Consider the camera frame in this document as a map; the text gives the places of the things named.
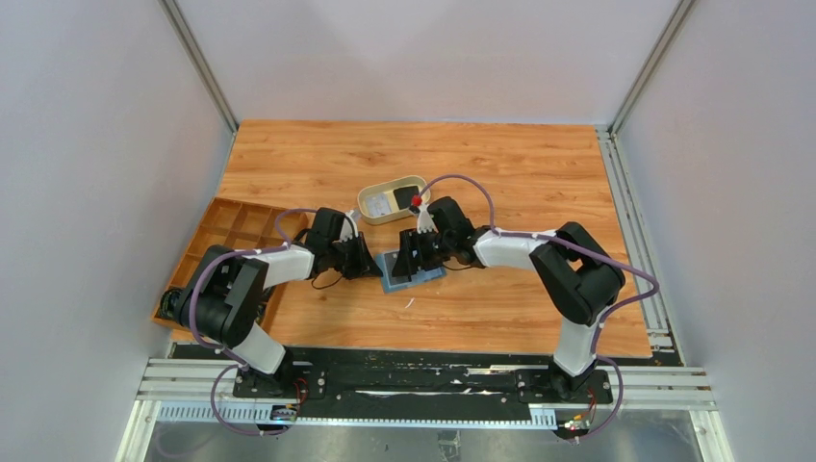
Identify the blue leather card holder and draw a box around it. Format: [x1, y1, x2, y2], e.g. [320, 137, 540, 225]
[374, 250, 446, 294]

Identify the cream oval plastic tray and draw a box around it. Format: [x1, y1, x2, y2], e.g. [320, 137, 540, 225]
[357, 175, 431, 225]

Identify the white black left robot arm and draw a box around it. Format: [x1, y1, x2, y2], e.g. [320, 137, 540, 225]
[161, 208, 383, 397]

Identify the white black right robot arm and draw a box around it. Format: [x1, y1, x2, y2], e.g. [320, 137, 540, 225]
[388, 196, 625, 398]

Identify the white VIP card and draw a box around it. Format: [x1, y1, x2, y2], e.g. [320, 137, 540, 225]
[365, 192, 393, 218]

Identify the black VIP card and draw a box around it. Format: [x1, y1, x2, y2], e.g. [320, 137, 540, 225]
[393, 186, 420, 210]

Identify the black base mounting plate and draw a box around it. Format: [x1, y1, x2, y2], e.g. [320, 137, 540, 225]
[171, 344, 620, 424]

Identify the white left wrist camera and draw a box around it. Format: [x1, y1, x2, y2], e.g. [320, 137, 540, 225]
[340, 209, 362, 242]

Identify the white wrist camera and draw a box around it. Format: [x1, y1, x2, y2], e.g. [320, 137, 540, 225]
[340, 209, 362, 242]
[409, 194, 436, 233]

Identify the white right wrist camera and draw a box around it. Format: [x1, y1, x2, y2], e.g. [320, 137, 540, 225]
[409, 194, 436, 233]

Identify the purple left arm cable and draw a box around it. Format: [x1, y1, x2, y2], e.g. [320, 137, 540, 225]
[189, 208, 320, 438]

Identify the black coiled cable bundle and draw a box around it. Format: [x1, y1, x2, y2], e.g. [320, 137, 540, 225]
[158, 288, 186, 321]

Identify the aluminium corner post right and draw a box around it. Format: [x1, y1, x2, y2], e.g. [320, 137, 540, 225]
[596, 0, 698, 346]

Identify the aluminium corner post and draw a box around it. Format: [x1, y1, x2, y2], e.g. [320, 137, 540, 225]
[158, 0, 240, 137]
[596, 0, 698, 346]

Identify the aluminium corner post left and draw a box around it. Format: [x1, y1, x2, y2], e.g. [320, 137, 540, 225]
[158, 0, 240, 137]

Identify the aluminium frame rail front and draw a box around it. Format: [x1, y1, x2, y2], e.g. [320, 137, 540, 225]
[137, 360, 717, 432]

